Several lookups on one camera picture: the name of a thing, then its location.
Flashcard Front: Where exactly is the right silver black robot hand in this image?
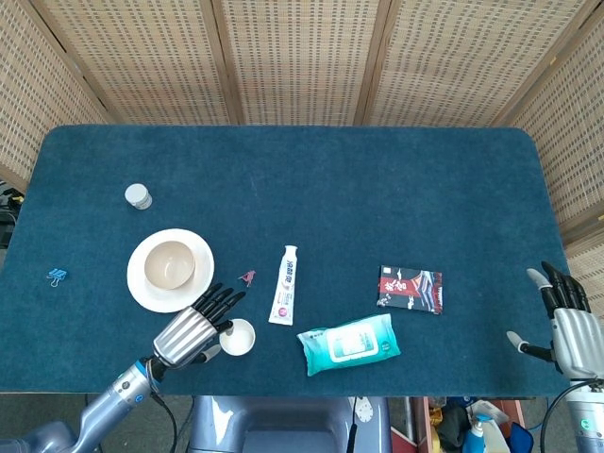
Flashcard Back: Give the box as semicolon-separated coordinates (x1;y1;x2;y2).
506;260;604;381

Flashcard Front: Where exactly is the white round disc on base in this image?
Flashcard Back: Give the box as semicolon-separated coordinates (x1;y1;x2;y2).
354;396;375;425

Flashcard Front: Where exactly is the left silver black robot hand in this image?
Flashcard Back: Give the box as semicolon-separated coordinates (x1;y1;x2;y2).
151;282;247;370

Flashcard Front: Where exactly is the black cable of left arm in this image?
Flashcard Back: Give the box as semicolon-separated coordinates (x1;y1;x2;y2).
149;393;179;453

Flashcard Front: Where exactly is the woven bamboo screen panel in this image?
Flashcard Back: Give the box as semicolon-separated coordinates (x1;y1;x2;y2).
361;0;592;127
494;0;604;378
0;0;110;191
211;0;393;126
27;0;244;126

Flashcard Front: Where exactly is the black equipment beside table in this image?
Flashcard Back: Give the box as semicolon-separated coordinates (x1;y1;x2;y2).
0;181;25;249

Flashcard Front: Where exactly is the black and red snack packet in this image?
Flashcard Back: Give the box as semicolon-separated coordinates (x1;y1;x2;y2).
377;264;445;316

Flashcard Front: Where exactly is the white toothpaste tube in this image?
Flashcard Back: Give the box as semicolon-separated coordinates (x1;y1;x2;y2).
268;244;299;326

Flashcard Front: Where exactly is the white round plate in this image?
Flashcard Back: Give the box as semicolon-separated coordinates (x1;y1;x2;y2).
126;227;216;313

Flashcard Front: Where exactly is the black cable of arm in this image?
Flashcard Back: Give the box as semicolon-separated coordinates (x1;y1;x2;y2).
149;393;179;453
540;379;586;453

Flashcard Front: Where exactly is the dark blue table mat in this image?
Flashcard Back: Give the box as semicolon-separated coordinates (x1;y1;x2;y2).
0;124;595;397

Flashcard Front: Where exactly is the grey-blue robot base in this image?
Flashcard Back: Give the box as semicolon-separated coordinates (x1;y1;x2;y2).
187;394;393;453

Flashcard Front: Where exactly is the white paper cup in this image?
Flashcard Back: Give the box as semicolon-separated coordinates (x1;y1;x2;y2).
219;318;257;357

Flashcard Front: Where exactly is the blue white spray bottle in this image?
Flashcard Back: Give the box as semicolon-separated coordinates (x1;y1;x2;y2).
461;413;488;453

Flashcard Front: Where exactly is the dark cloth bundle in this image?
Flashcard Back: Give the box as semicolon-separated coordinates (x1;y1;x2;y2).
438;405;471;449

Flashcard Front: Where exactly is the beige bowl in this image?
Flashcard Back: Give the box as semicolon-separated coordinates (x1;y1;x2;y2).
143;240;196;291

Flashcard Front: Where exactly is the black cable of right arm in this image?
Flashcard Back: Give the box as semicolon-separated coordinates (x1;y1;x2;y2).
540;379;586;453

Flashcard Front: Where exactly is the small jar with grey lid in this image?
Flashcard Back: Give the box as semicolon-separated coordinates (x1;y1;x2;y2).
125;183;154;210

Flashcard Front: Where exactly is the teal wet wipes pack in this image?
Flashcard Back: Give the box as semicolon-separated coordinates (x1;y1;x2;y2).
296;313;402;378

